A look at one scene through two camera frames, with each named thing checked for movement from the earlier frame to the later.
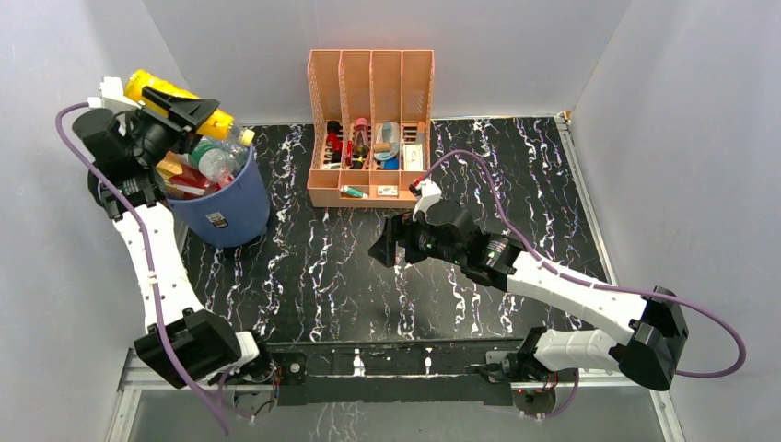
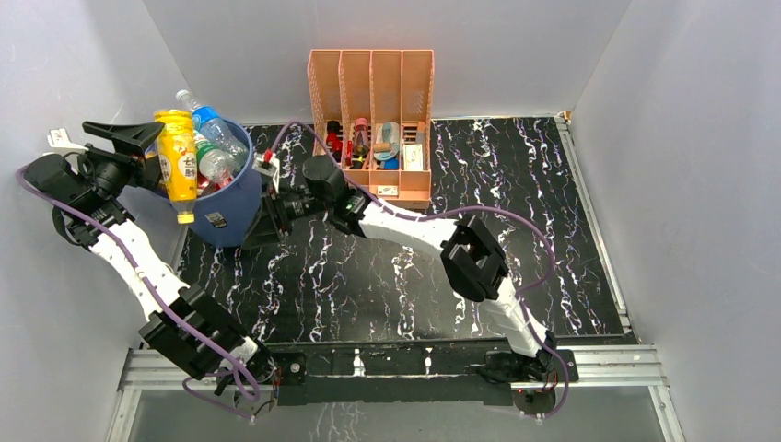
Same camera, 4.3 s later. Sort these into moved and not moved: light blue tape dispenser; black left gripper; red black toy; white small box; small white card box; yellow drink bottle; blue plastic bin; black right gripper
Moved: black right gripper; yellow drink bottle; black left gripper
Not moved: light blue tape dispenser; blue plastic bin; small white card box; white small box; red black toy
